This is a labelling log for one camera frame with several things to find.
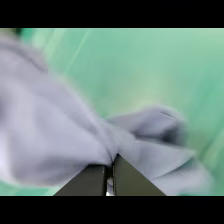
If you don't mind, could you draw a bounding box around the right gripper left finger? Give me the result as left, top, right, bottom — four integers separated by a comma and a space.
54, 164, 108, 197

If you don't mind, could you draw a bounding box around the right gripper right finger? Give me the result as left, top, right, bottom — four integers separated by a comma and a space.
112, 153, 166, 197

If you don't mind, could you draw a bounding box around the purple shirt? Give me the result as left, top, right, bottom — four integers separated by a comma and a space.
0, 34, 214, 197

